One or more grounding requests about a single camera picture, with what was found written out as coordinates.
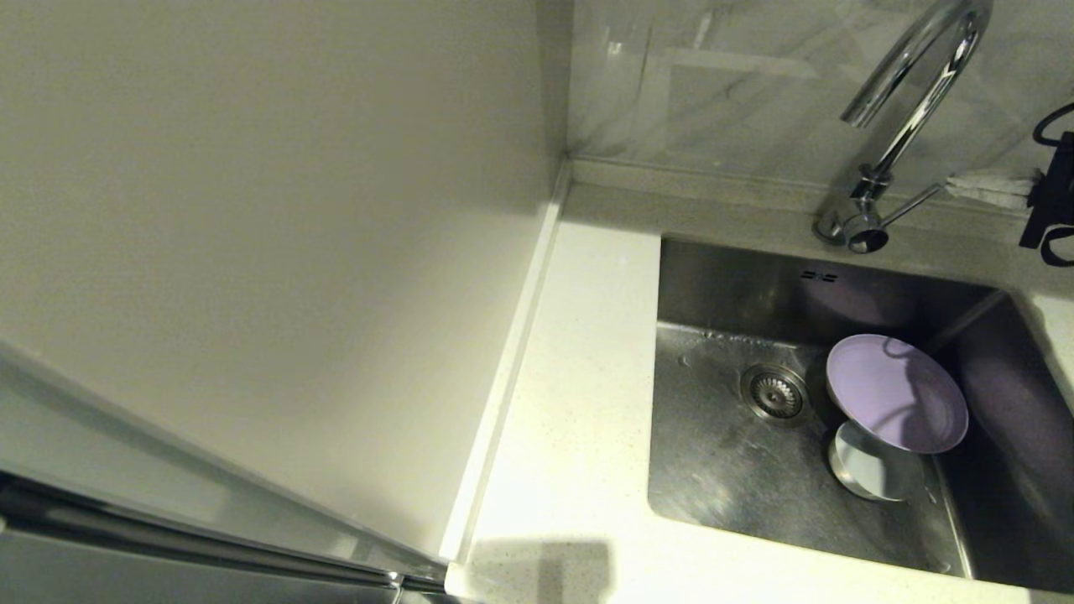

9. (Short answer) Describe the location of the chrome gooseneck faucet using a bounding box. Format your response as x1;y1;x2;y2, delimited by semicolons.
812;0;994;255

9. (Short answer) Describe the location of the purple plate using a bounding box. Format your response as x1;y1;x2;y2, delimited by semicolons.
826;334;970;456

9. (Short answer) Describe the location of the pale blue round bowl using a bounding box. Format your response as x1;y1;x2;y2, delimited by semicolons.
828;419;925;502

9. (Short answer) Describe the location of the stainless steel sink basin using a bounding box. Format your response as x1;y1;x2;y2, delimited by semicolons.
646;237;1074;592

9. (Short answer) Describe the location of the round metal drain strainer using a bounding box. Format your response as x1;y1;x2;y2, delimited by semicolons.
738;364;813;428

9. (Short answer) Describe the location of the tall silver door refrigerator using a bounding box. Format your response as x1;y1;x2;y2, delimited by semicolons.
0;0;571;604

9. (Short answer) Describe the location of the chrome bar door handle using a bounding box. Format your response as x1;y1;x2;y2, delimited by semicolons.
0;474;471;604

